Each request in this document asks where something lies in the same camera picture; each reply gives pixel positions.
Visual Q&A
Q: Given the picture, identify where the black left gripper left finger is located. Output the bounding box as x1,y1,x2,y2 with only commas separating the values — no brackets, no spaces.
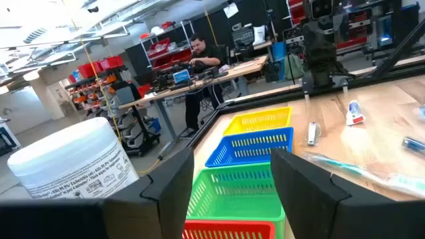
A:
101,147,195,239

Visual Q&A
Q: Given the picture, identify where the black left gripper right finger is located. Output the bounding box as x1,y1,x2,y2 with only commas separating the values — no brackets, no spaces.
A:
270,148,398,239

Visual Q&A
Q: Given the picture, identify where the metal nail clipper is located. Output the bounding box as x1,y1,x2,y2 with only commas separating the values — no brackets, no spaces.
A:
299,121,322,147

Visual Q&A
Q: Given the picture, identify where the teal toothbrush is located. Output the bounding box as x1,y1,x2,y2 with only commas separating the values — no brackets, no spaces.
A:
303,151,425,199

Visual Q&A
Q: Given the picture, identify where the white toothpaste tube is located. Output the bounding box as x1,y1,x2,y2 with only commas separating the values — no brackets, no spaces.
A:
345,100,366,126

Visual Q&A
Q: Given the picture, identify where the blue disposable razor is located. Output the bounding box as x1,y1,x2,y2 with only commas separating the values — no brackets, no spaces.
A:
401,136,425,157

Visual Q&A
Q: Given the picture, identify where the green plastic basket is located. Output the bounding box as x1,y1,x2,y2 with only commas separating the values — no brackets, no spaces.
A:
186,161,286,239

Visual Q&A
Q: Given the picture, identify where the blue plastic basket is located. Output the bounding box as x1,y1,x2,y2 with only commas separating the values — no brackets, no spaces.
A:
205,127,295,169

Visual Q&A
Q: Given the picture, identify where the red plastic basket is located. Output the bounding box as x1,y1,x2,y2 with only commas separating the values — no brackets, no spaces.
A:
181,219,276,239

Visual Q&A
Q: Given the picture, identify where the yellow plastic basket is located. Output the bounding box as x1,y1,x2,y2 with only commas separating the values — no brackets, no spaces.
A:
222,106,293,136

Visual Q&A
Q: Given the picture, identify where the white wipes canister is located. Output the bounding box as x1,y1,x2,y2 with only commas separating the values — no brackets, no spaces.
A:
7,116,140,200

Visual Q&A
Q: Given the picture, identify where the blue screen device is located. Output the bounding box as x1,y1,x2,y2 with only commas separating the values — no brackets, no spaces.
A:
172,68,192,84

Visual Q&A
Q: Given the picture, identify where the person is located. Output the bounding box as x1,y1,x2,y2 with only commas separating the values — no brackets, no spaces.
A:
179,33,228,139

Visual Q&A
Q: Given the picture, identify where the shelf with red bins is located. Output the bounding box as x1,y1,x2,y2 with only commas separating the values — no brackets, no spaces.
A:
64,55,162,157

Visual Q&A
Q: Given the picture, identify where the wooden work table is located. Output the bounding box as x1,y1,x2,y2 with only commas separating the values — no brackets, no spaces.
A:
118,54,270,143

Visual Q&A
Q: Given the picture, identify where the blue storage bin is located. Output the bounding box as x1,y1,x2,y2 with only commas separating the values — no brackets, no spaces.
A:
270,41,287,80

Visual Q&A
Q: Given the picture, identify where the black table frame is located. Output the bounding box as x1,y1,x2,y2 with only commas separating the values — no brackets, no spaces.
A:
187,19,425,149

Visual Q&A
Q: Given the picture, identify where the metal wire shelf rack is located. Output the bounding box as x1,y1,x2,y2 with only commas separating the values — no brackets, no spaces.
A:
139,20,197,72

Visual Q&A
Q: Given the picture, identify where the yellow hanging cable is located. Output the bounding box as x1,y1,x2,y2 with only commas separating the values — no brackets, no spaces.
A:
203,5,219,47
69,16,123,143

